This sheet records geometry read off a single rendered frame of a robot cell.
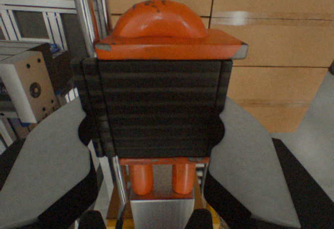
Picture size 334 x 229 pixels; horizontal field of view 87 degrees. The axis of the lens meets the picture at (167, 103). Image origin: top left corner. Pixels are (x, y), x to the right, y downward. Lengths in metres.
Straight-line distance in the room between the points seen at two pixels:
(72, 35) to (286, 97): 1.23
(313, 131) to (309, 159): 0.43
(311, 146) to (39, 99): 2.40
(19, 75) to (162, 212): 0.36
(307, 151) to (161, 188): 2.35
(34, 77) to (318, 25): 1.01
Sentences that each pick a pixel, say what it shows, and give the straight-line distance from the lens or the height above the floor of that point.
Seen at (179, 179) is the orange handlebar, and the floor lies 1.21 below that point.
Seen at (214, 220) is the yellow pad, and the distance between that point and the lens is 0.56.
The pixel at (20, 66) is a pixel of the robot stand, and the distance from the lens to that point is 0.44.
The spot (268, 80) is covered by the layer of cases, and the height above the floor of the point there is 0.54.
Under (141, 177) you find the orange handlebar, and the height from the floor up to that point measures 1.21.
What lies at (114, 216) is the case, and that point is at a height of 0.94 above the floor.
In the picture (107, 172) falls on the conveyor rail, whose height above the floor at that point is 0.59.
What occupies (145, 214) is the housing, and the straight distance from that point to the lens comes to 0.21.
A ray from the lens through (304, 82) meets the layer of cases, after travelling 1.09.
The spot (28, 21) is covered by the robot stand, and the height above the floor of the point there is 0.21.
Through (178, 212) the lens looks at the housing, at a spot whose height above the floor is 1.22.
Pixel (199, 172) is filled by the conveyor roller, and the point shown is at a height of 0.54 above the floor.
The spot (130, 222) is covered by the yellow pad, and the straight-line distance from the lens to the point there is 0.55.
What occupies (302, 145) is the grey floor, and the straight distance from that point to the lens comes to 2.39.
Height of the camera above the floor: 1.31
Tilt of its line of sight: 59 degrees down
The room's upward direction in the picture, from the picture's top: 176 degrees clockwise
